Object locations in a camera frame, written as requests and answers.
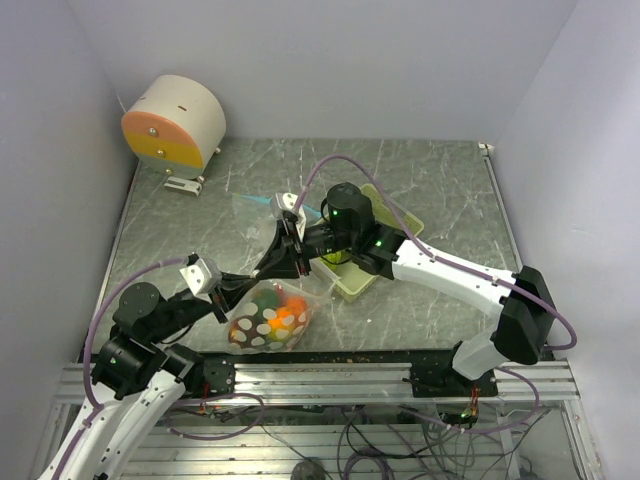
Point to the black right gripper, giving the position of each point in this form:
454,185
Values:
281,261

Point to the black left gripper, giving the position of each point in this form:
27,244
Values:
233,286

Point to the orange tangerine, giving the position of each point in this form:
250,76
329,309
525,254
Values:
299,306

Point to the clear polka dot zip bag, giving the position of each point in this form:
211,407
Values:
247,315

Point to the dark green avocado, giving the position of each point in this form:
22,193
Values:
266,299

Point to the dark red plum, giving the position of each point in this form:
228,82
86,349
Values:
239,336

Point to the orange green mango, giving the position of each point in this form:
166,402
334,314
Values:
282,324

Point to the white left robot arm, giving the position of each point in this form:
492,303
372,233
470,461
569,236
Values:
142,371

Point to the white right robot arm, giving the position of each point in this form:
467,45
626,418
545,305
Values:
519,303

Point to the clear blue-zipper plastic bag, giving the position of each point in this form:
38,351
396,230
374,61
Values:
254,219

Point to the green custard apple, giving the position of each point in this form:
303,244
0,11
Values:
336,258

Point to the pale green plastic basket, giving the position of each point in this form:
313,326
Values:
349,280

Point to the round cream drawer cabinet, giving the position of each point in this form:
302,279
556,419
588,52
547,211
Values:
175,127

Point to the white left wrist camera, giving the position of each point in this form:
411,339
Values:
201,275

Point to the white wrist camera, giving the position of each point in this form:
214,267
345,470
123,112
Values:
201,275
293,217

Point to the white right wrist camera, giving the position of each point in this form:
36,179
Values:
293,217

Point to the aluminium rail base frame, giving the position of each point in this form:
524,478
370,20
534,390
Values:
409,377

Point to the small white metal bracket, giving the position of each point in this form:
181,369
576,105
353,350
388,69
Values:
185,186

